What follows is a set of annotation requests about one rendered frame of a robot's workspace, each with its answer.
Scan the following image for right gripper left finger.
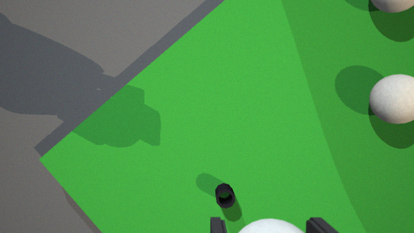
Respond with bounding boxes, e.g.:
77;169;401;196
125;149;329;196
210;217;227;233

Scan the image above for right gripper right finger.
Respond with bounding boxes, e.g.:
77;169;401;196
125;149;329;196
306;217;339;233

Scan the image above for green golf mat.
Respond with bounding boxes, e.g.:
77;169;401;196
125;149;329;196
39;0;414;233

